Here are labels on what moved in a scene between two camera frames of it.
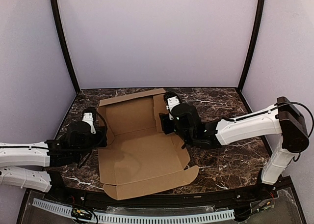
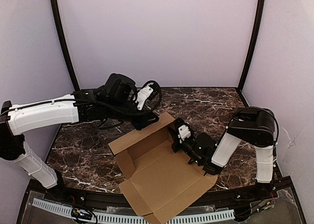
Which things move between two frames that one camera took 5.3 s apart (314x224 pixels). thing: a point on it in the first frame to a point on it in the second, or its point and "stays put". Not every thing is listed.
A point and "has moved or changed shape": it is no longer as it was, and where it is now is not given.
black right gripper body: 166,123 to 176,137
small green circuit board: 81,213 stays put
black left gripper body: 102,138 to 141,121
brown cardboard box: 140,155 has moved or changed shape
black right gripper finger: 168,125 to 176,145
